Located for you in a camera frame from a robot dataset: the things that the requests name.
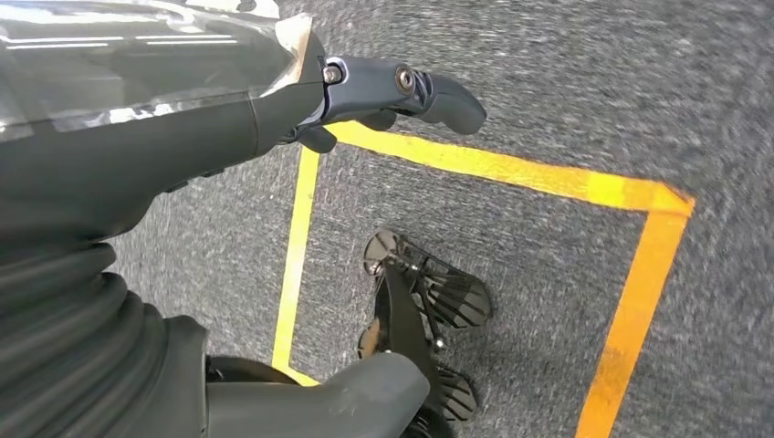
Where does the black round robot joint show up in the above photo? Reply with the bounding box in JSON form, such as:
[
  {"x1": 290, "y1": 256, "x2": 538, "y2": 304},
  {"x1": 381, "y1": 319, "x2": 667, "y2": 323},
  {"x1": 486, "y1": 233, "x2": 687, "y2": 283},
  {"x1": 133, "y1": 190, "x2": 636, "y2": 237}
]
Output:
[{"x1": 205, "y1": 355, "x2": 300, "y2": 388}]

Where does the black robot left leg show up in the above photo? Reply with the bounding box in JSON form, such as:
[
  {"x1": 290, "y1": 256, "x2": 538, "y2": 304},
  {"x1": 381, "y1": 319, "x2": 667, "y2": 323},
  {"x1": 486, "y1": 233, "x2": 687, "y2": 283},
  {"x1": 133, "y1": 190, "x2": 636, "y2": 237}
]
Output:
[{"x1": 356, "y1": 229, "x2": 494, "y2": 438}]

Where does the yellow floor tape square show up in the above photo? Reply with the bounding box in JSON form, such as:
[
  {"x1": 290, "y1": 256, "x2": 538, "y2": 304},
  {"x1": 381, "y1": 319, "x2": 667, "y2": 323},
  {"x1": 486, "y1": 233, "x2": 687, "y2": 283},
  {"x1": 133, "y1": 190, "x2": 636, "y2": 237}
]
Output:
[{"x1": 270, "y1": 120, "x2": 696, "y2": 438}]

